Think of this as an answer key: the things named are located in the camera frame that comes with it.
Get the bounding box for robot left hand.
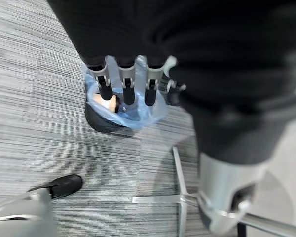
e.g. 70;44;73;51
47;0;296;234

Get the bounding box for small dark trash item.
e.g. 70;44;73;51
115;96;127;114

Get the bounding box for blue plastic trash bag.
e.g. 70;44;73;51
84;55;168;129

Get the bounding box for small dark grey bin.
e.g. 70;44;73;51
84;101;137;134

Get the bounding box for beige paper cup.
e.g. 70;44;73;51
93;93;118;114

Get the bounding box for robot dark foot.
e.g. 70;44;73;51
27;174;84;200

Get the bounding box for robot silver leg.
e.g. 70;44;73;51
0;189;58;237

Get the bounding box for chrome tea table frame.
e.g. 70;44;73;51
132;145;296;237

